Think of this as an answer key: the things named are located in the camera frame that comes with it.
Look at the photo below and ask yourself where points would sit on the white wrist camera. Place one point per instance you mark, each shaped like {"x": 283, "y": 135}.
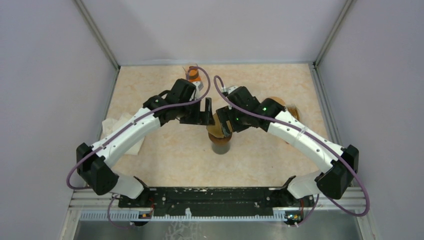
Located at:
{"x": 227, "y": 90}
{"x": 199, "y": 86}

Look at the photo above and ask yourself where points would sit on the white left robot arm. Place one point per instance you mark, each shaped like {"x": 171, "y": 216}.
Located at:
{"x": 94, "y": 162}

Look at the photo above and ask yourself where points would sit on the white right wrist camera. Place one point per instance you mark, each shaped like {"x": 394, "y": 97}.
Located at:
{"x": 227, "y": 90}

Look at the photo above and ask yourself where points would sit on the brown paper coffee filter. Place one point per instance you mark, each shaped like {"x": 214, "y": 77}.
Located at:
{"x": 216, "y": 130}

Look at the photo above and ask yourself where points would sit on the coffee filter box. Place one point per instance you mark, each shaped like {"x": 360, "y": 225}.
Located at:
{"x": 294, "y": 111}

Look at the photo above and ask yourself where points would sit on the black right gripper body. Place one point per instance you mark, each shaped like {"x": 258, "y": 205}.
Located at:
{"x": 237, "y": 119}

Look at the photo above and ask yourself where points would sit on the orange glass flask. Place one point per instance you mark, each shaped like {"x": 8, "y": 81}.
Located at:
{"x": 192, "y": 72}

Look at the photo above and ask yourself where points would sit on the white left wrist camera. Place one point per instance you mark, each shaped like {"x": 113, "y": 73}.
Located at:
{"x": 199, "y": 86}

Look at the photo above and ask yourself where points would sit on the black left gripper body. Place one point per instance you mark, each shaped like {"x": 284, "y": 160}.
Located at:
{"x": 191, "y": 114}

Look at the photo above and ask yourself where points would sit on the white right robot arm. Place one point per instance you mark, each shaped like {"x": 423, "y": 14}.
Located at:
{"x": 272, "y": 116}

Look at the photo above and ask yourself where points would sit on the left aluminium frame post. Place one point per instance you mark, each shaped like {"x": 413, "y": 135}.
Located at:
{"x": 95, "y": 31}

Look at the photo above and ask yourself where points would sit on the aluminium corner frame post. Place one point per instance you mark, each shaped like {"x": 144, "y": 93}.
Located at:
{"x": 348, "y": 4}

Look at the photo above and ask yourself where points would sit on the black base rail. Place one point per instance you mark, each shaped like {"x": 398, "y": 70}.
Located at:
{"x": 171, "y": 204}

